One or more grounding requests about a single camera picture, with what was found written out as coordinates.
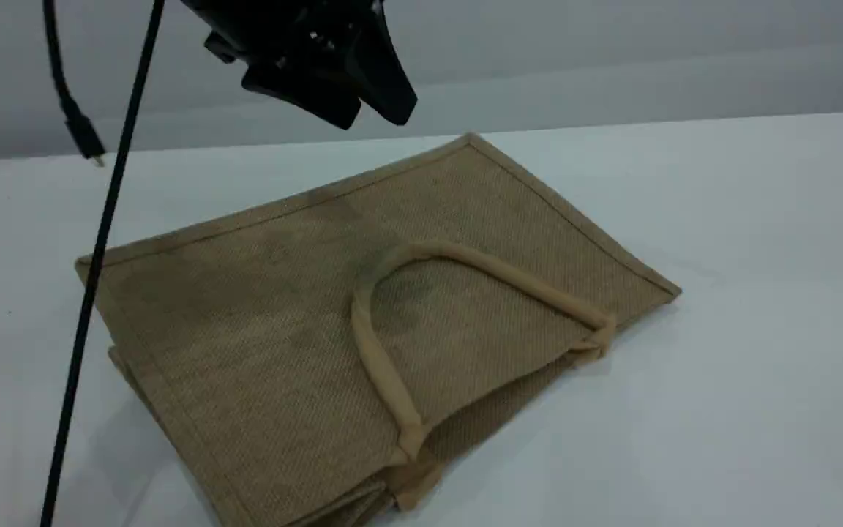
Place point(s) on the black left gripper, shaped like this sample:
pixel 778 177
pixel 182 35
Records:
pixel 282 29

